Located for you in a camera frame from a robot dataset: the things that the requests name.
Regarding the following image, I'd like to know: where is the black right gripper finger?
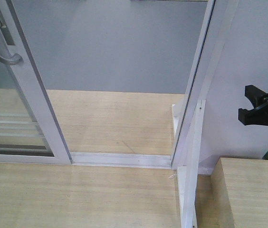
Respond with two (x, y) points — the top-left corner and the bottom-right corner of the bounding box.
(245, 85), (268, 108)
(238, 108), (260, 125)

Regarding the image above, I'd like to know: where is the white framed sliding glass door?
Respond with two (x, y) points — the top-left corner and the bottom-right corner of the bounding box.
(0, 0), (72, 165)

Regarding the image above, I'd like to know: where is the aluminium floor door track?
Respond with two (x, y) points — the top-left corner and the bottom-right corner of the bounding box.
(71, 152), (171, 169)

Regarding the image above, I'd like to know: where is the white door lock plate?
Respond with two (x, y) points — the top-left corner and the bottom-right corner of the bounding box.
(0, 9), (15, 46)

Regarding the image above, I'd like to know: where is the light wooden box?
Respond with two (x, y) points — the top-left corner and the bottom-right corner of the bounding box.
(211, 158), (268, 228)

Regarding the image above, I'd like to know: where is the plywood base board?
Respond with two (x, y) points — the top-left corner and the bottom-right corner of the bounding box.
(0, 89), (234, 228)

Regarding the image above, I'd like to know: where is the white wall panel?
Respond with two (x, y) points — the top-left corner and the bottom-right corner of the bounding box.
(198, 0), (268, 174)

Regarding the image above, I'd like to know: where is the white angle support bracket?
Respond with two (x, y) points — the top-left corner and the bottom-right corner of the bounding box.
(177, 100), (206, 228)

